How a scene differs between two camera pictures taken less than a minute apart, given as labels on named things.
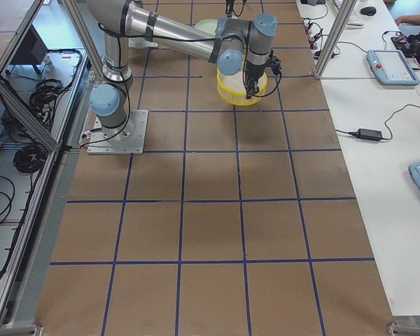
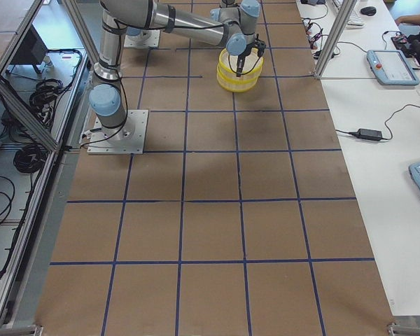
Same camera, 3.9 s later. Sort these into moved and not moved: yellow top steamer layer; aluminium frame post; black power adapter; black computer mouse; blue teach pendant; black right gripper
Moved: black right gripper; yellow top steamer layer
Not moved: black computer mouse; blue teach pendant; black power adapter; aluminium frame post
